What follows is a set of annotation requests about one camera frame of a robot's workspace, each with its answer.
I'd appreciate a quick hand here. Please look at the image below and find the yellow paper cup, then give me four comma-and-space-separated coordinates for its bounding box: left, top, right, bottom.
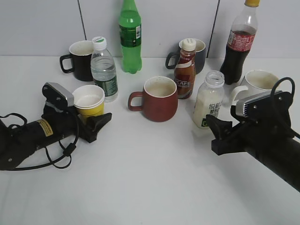
73, 85, 105, 118

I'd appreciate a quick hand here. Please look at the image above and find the cola bottle yellow cap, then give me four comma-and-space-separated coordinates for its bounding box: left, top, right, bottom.
220, 0, 260, 85

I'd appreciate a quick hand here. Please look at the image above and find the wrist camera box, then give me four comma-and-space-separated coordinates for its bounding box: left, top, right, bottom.
42, 82, 74, 110
231, 90, 293, 120

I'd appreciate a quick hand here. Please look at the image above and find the white ceramic mug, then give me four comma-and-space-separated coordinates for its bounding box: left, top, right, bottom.
228, 70, 279, 105

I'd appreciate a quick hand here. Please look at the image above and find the left black cable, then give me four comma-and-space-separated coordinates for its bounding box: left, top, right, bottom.
0, 110, 80, 171

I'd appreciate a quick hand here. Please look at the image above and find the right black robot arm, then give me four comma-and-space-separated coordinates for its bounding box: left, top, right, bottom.
206, 106, 300, 190

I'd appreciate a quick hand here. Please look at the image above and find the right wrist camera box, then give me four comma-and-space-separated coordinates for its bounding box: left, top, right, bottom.
231, 90, 293, 120

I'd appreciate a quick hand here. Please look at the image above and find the right black cable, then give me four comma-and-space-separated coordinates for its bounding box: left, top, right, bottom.
269, 76, 300, 139

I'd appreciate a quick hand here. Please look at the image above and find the green soda bottle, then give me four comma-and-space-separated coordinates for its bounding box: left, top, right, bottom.
119, 0, 142, 74

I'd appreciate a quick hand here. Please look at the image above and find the black cable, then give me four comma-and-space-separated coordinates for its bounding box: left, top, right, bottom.
269, 76, 300, 139
0, 110, 80, 171

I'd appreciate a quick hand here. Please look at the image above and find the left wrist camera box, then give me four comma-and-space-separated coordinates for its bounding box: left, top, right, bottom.
42, 82, 74, 110

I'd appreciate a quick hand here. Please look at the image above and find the brown coffee bottle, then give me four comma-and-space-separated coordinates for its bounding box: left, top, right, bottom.
174, 38, 196, 99

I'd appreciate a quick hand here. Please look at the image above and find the milk bottle without cap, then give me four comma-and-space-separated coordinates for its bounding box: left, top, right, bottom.
192, 70, 225, 129

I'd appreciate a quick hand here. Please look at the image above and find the red ceramic mug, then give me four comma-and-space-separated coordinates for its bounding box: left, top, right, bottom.
127, 76, 178, 122

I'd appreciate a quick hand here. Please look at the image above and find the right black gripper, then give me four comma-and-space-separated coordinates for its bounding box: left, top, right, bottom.
206, 114, 293, 155

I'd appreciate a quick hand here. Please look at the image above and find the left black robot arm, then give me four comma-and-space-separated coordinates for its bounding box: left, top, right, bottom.
0, 105, 112, 171

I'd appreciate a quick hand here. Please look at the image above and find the clear water bottle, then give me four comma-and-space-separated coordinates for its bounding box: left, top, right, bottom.
90, 37, 118, 102

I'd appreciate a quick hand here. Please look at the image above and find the black mug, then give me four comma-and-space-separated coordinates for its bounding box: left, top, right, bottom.
59, 40, 94, 82

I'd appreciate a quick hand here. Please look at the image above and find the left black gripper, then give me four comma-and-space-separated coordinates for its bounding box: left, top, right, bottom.
42, 102, 112, 143

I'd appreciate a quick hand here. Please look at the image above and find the dark grey mug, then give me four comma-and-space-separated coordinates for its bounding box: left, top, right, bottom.
165, 39, 206, 74

